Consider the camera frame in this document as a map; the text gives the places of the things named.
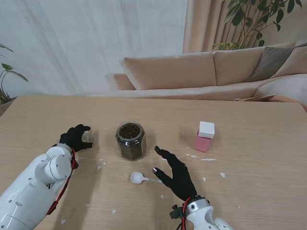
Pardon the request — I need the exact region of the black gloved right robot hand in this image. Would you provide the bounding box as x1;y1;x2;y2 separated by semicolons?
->
151;145;199;201

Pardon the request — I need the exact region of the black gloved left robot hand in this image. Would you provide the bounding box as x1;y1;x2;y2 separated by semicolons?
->
59;124;94;153

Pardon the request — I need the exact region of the clear glass jar lid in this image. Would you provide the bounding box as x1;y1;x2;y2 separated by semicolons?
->
81;130;94;152

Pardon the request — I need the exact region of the pink square coffee jar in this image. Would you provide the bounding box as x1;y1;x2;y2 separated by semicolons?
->
193;130;213;153

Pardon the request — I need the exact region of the white plastic spoon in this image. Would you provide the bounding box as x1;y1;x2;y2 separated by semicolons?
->
130;172;164;184

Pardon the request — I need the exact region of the white square jar lid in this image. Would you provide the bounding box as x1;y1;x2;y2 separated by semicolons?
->
198;121;215;139

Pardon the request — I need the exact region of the glass jar of coffee beans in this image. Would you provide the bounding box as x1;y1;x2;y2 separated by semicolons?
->
115;121;147;161

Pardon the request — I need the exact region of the beige planter box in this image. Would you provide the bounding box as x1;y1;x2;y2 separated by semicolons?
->
0;97;16;118

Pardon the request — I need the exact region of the sheer white curtain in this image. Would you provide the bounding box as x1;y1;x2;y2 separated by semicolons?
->
0;0;189;96

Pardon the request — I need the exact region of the small green houseplant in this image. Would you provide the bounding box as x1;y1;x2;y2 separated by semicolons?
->
0;43;29;105

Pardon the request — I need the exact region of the beige fabric sofa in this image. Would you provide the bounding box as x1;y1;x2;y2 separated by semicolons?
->
105;42;307;106

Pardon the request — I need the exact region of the flat wooden tray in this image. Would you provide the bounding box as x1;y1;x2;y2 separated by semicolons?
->
231;94;275;103

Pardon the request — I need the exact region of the white throw blanket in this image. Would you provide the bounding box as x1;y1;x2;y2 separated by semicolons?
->
254;73;307;106

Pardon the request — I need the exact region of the grey sofa cushion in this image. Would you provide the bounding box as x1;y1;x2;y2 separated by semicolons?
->
247;46;297;83

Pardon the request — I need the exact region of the beige pleated curtain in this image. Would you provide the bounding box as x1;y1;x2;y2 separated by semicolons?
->
182;0;307;54

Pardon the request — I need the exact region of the tall leafy green plant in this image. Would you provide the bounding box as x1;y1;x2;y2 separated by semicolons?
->
211;0;303;51

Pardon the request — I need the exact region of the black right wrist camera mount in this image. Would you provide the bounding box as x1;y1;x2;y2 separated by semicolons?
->
169;203;187;220

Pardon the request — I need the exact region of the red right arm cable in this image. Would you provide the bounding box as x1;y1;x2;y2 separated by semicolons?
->
178;196;194;230

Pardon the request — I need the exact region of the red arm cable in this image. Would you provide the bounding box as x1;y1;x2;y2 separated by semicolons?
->
45;148;80;216
178;196;194;230

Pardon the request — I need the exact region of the red left arm cable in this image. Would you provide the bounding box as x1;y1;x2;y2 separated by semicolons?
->
45;148;80;216

